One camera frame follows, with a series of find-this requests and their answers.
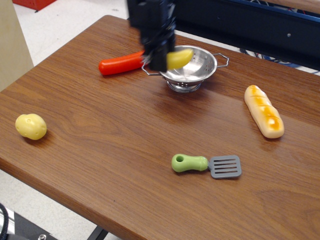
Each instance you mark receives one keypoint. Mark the yellow toy potato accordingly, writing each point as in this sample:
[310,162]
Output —
[31,126]

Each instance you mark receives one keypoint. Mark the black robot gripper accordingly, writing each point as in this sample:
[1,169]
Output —
[156,23]

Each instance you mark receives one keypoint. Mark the toy bread loaf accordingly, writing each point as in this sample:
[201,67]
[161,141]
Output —
[265,115]

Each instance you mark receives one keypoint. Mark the dark blue metal frame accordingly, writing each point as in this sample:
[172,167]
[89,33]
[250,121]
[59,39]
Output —
[279,30]

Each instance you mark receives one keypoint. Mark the yellow toy banana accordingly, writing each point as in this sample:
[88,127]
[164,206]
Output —
[178,59]

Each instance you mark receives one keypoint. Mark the light wooden panel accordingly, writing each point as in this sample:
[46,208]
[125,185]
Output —
[15,58]

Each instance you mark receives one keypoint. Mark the red box on floor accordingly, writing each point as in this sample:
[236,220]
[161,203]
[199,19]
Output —
[34,4]

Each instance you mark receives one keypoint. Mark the black metal table stand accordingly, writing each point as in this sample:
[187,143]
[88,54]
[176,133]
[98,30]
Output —
[19,228]

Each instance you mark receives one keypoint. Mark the red toy hot dog sausage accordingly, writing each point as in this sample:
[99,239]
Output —
[121,64]

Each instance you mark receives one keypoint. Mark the steel colander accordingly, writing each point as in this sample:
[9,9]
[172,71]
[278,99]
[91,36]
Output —
[189,78]

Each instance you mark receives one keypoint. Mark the green handled grey toy spatula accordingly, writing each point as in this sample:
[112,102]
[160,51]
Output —
[220,167]

